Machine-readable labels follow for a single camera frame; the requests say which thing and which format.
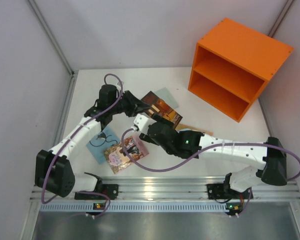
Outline orange Othello book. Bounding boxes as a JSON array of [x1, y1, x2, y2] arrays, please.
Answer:
[[175, 123, 214, 136]]

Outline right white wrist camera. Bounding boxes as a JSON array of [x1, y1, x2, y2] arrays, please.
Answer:
[[133, 113, 156, 135]]

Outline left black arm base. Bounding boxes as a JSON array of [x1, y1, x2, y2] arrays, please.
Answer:
[[97, 183, 119, 200]]

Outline dark cover paperback book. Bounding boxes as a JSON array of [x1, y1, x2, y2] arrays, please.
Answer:
[[141, 91, 183, 129]]

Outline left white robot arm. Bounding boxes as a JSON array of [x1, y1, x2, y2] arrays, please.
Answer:
[[34, 84, 150, 198]]

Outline pink Shakespeare story book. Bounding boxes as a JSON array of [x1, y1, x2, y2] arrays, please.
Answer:
[[103, 135, 149, 174]]

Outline aluminium mounting rail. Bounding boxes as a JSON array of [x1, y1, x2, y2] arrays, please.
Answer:
[[30, 177, 300, 215]]

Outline pale green Gatsby book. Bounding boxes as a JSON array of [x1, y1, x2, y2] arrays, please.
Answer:
[[154, 87, 179, 109]]

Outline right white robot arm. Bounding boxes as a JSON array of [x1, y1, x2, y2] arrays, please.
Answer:
[[133, 114, 288, 193]]

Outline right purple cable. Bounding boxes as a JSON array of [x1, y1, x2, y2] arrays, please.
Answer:
[[121, 127, 300, 182]]

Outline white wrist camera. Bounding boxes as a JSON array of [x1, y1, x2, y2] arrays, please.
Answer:
[[133, 113, 156, 135], [116, 81, 125, 88]]

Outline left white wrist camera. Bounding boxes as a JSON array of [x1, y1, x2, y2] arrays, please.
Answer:
[[116, 81, 125, 88]]

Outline orange wooden shelf cabinet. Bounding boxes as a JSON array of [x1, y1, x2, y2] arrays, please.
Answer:
[[188, 18, 294, 122]]

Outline light blue booklet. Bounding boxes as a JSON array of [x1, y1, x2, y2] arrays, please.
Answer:
[[86, 126, 120, 165]]

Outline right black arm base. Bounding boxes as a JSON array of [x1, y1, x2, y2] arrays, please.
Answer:
[[206, 183, 232, 204]]

